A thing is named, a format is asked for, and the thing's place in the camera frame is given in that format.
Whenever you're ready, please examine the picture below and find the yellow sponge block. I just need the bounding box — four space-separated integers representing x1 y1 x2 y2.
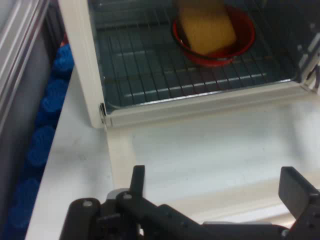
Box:
178 0 238 55

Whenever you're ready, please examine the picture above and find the metal wire oven rack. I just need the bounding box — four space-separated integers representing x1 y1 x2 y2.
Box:
95 13 299 107

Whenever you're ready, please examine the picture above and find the white toaster oven body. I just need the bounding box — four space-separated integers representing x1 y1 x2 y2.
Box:
57 0 320 129

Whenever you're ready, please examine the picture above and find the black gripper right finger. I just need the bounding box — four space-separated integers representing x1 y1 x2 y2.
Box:
278 166 320 240

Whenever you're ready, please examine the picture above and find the red bowl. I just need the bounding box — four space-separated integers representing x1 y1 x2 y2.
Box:
171 4 256 67

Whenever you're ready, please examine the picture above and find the blue scalloped plastic strip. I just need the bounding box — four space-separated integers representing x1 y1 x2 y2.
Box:
3 41 76 240

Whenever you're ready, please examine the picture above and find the silver aluminium frame rail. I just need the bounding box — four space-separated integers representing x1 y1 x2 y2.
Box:
0 0 60 141

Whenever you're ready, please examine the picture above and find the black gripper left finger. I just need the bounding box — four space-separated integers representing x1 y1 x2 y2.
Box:
62 164 213 240

